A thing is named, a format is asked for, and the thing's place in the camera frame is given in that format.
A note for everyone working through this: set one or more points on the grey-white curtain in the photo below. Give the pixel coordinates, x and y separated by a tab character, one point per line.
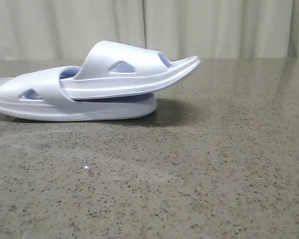
68	29

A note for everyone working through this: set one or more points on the light blue slipper inserted one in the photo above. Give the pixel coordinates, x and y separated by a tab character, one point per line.
113	69

